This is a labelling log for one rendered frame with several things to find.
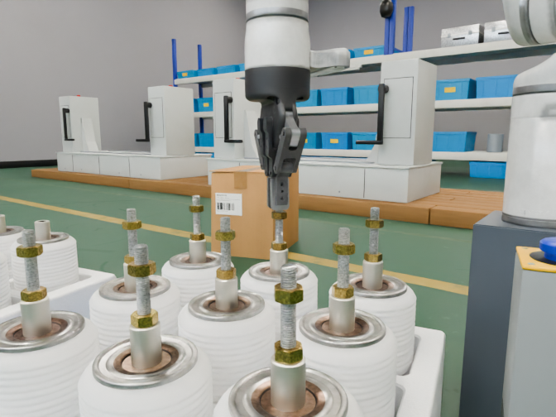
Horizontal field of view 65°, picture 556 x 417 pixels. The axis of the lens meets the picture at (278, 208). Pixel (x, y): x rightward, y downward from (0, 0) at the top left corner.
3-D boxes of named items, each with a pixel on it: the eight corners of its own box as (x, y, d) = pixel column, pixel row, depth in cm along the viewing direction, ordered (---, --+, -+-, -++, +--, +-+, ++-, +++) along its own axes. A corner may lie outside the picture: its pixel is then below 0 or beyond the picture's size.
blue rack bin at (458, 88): (443, 103, 502) (445, 84, 499) (479, 102, 480) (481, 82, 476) (430, 101, 462) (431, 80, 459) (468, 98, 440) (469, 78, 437)
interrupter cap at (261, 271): (236, 278, 52) (236, 272, 52) (268, 262, 59) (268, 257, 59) (291, 289, 49) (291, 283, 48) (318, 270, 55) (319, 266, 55)
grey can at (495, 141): (487, 151, 459) (489, 133, 455) (503, 151, 450) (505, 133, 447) (485, 152, 447) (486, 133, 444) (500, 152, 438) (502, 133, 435)
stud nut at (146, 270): (137, 269, 32) (136, 258, 32) (159, 270, 32) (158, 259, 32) (124, 277, 31) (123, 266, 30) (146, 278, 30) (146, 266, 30)
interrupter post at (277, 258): (266, 275, 53) (266, 249, 53) (275, 270, 55) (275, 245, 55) (282, 279, 52) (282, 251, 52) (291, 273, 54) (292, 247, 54)
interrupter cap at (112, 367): (112, 342, 36) (111, 334, 36) (203, 339, 36) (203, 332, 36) (75, 395, 29) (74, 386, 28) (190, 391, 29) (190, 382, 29)
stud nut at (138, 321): (140, 317, 33) (140, 306, 33) (161, 318, 33) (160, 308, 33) (127, 328, 31) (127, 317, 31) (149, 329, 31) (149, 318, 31)
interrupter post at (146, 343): (135, 357, 34) (132, 317, 33) (166, 356, 34) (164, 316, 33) (126, 373, 31) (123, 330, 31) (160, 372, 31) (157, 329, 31)
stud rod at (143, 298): (142, 339, 33) (137, 242, 32) (155, 341, 33) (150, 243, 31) (136, 346, 32) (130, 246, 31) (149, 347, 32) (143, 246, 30)
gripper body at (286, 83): (237, 69, 52) (238, 147, 54) (255, 56, 44) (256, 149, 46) (294, 71, 55) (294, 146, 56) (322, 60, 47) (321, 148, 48)
